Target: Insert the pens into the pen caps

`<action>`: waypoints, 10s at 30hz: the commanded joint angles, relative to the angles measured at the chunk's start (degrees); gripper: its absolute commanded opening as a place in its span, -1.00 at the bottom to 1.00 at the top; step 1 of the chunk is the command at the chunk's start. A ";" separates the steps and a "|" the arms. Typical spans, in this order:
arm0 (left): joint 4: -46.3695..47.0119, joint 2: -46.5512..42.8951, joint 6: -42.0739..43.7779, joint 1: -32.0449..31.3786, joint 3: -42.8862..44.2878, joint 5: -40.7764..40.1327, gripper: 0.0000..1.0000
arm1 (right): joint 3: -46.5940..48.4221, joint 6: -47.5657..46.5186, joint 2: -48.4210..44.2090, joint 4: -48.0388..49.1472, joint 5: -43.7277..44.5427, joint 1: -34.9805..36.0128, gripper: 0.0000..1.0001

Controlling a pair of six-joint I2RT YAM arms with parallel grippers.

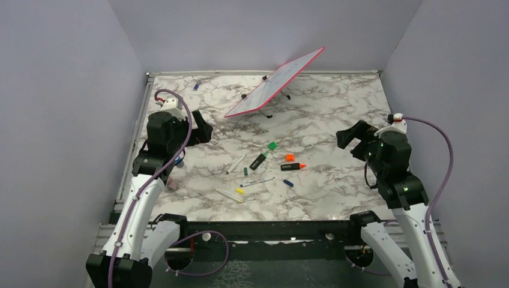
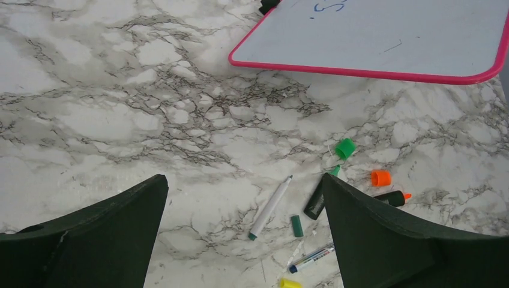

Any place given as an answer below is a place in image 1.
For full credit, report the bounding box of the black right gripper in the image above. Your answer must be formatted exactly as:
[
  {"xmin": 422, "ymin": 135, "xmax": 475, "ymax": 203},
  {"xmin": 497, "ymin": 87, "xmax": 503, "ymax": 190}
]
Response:
[{"xmin": 337, "ymin": 119, "xmax": 386, "ymax": 177}]

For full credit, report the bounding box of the green black highlighter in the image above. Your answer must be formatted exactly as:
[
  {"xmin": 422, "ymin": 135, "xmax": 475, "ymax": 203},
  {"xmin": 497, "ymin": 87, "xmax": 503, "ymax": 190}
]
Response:
[{"xmin": 249, "ymin": 152, "xmax": 268, "ymax": 170}]

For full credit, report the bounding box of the orange black highlighter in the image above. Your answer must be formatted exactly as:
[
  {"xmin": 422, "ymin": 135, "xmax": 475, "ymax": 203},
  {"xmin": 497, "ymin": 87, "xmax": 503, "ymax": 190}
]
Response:
[{"xmin": 280, "ymin": 163, "xmax": 306, "ymax": 171}]

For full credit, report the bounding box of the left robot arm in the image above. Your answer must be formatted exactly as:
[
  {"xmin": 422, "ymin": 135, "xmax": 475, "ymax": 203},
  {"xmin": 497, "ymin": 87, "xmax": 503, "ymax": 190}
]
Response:
[{"xmin": 86, "ymin": 110, "xmax": 213, "ymax": 287}]

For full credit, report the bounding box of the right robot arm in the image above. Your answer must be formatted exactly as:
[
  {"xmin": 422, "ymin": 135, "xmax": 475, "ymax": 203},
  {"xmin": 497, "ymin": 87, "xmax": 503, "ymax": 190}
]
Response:
[{"xmin": 336, "ymin": 119, "xmax": 461, "ymax": 287}]

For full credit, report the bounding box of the blue cylinder container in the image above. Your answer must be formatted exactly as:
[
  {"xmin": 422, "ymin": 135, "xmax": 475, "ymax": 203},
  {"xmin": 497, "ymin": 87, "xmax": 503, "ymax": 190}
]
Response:
[{"xmin": 175, "ymin": 156, "xmax": 184, "ymax": 168}]

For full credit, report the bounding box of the white green-tip marker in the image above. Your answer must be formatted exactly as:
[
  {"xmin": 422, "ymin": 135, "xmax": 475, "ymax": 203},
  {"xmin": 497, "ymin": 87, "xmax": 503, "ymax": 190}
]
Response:
[{"xmin": 226, "ymin": 154, "xmax": 247, "ymax": 174}]

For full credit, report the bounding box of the whiteboard metal stand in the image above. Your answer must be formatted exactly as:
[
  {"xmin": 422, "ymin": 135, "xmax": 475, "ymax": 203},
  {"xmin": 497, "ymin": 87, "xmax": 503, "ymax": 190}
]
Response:
[{"xmin": 256, "ymin": 90, "xmax": 291, "ymax": 119}]

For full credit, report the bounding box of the pink round object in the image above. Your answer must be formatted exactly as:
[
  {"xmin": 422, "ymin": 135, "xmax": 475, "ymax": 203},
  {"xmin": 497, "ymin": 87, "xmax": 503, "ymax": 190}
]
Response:
[{"xmin": 165, "ymin": 176, "xmax": 178, "ymax": 191}]

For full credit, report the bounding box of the white yellow-tip marker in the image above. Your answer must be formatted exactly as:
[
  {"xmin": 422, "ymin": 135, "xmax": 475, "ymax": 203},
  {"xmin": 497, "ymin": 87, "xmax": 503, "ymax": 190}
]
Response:
[{"xmin": 215, "ymin": 189, "xmax": 243, "ymax": 203}]

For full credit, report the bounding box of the white black-tip marker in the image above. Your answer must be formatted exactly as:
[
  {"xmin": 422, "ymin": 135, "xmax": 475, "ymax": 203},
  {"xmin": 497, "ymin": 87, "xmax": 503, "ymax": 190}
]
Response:
[{"xmin": 239, "ymin": 177, "xmax": 275, "ymax": 187}]

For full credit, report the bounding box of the pink framed whiteboard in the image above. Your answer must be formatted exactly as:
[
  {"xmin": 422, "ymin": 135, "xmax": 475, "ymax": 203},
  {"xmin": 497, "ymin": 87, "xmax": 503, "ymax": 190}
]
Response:
[{"xmin": 224, "ymin": 47, "xmax": 325, "ymax": 118}]

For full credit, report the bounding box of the blue marker cap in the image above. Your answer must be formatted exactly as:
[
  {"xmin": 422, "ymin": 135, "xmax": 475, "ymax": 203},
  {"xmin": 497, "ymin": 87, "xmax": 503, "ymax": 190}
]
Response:
[{"xmin": 283, "ymin": 179, "xmax": 294, "ymax": 187}]

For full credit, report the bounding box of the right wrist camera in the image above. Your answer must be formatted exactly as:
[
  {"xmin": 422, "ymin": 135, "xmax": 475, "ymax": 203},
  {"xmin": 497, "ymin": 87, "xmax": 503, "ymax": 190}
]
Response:
[{"xmin": 374, "ymin": 113, "xmax": 408, "ymax": 137}]

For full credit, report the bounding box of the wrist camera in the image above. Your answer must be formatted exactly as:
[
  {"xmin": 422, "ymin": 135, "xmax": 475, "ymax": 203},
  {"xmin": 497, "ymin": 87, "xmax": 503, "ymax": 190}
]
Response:
[
  {"xmin": 157, "ymin": 97, "xmax": 187, "ymax": 121},
  {"xmin": 374, "ymin": 113, "xmax": 408, "ymax": 137}
]

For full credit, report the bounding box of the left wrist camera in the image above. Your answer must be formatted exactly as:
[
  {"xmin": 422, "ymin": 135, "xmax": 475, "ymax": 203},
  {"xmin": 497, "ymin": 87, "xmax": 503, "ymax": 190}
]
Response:
[{"xmin": 157, "ymin": 97, "xmax": 187, "ymax": 121}]

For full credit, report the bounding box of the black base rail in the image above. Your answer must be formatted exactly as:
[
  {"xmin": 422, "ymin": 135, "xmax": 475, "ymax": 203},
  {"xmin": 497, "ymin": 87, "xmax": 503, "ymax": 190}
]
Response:
[{"xmin": 151, "ymin": 214, "xmax": 387, "ymax": 263}]

